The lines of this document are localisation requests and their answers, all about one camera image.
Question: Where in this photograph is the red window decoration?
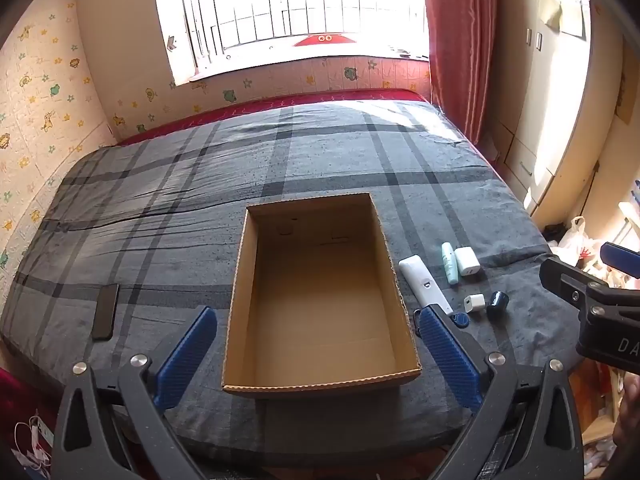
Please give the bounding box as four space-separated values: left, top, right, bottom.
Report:
292 33 357 47

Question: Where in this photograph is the white plastic bag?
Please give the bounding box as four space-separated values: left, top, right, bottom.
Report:
557 216 603 266

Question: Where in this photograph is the white remote control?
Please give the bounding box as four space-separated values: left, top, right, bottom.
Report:
398 255 453 313

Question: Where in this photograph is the red mattress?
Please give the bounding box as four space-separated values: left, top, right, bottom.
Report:
0 87 432 480

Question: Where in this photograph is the grey plaid bed sheet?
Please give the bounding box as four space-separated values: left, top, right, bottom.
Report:
0 100 583 456

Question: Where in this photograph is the red curtain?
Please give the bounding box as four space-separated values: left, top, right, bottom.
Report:
420 0 501 146

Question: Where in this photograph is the wall poster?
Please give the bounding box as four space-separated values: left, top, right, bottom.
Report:
537 0 588 38

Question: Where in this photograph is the cardboard box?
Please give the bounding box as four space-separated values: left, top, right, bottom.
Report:
221 192 422 400

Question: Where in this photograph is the person's right hand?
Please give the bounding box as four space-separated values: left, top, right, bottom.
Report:
612 392 640 453

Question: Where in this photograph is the window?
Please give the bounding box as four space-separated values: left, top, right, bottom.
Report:
150 0 431 86

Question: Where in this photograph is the wooden shelf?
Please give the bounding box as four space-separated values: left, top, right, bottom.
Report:
570 360 631 461

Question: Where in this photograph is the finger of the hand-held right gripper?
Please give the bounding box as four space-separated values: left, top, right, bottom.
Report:
539 256 608 307
601 241 640 279

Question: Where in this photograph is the large white charger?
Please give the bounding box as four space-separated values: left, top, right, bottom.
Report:
454 246 481 277

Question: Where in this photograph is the teal cosmetic bottle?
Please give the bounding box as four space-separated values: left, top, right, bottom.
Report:
440 242 460 286

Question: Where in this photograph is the black smartphone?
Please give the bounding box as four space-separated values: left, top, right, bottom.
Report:
91 283 121 342

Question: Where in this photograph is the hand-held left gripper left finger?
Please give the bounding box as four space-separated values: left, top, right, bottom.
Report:
52 306 218 480

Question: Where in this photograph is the cream wardrobe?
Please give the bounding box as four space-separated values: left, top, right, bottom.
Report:
480 0 626 216

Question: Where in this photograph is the dark round cap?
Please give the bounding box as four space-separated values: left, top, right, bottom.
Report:
487 291 510 320

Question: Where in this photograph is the white charging cable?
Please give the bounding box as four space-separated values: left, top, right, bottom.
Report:
12 412 56 471

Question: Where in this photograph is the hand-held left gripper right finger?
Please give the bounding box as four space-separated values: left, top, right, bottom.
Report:
417 305 586 480

